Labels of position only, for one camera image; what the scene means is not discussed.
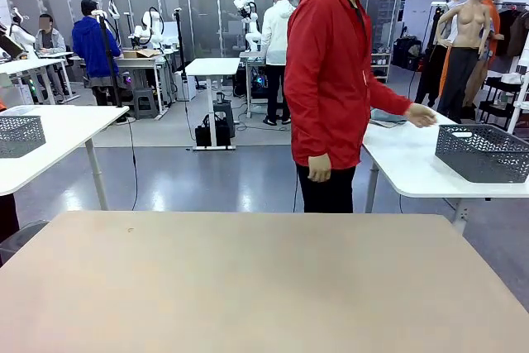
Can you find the person's right hand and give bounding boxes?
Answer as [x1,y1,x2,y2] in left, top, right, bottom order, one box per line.
[307,153,333,184]

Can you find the person's left hand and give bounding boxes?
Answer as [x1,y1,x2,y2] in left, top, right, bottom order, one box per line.
[406,103,438,129]

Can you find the person's left forearm red sleeve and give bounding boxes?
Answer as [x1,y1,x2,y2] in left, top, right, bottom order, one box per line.
[369,87,416,117]

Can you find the person's right forearm red sleeve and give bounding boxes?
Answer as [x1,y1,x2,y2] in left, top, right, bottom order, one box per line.
[288,96,336,160]

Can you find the grey lattice plastic basket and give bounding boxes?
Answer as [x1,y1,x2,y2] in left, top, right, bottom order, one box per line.
[0,115,47,160]
[434,123,529,184]

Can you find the pale mannequin black trousers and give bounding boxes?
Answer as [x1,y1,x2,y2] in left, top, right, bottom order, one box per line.
[414,0,465,108]

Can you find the white shelf unit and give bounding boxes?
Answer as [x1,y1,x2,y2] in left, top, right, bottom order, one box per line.
[369,50,393,83]

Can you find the bare beige mannequin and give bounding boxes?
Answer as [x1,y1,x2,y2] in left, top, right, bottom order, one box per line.
[436,0,493,123]

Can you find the person in red jacket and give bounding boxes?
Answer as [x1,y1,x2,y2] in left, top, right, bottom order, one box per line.
[284,0,408,214]

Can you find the dark stool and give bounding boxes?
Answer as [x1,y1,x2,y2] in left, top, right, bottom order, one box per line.
[212,100,236,139]

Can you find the black bag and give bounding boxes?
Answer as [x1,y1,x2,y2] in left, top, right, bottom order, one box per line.
[194,114,231,148]

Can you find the clothes rack dark garments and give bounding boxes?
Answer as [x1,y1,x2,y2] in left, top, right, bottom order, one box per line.
[493,1,529,60]

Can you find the mannequin orange outfit with hat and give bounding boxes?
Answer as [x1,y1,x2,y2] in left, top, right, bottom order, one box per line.
[479,0,506,64]

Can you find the person in white jacket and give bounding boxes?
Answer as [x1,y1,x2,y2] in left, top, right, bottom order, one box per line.
[260,0,297,126]

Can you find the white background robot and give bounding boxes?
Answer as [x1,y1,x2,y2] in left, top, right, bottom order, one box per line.
[8,6,37,55]
[232,0,262,55]
[131,7,167,50]

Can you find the grey step stool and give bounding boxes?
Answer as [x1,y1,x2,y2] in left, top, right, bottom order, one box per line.
[131,88,161,120]

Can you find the white work desk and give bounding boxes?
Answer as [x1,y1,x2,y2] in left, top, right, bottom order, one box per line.
[69,53,170,121]
[0,51,82,106]

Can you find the cardboard box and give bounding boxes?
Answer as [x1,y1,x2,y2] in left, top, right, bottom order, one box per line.
[122,49,163,60]

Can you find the black tripod stand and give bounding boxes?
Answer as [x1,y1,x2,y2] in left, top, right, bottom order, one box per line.
[94,12,130,109]

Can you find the person in blue hoodie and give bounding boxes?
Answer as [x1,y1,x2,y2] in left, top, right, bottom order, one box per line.
[71,0,124,107]

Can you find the seated person grey sweater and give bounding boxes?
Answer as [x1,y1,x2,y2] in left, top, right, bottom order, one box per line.
[33,13,68,56]

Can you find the black wire cart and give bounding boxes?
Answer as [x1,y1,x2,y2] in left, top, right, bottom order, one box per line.
[479,74,525,131]

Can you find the black camera pole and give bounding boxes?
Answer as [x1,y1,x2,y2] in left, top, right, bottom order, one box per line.
[173,7,188,81]

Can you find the thin black hanging cable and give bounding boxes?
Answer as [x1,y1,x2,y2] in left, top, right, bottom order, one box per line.
[126,117,140,212]

